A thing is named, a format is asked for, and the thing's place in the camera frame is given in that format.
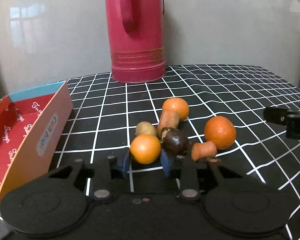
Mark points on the orange tangerine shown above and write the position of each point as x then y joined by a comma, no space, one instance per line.
220,131
145,148
178,105

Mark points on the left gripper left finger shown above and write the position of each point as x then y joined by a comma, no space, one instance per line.
57,201

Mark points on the black white grid tablecloth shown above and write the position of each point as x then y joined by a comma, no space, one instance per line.
106,112

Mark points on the red cardboard box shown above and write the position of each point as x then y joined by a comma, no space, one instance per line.
31,124

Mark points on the dark brown chestnut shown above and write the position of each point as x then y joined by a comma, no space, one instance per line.
175,142

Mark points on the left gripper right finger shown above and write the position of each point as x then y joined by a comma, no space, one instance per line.
235,203

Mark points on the brown potato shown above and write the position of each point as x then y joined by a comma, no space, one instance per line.
145,128

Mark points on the red thermos flask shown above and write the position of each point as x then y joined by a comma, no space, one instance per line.
135,39

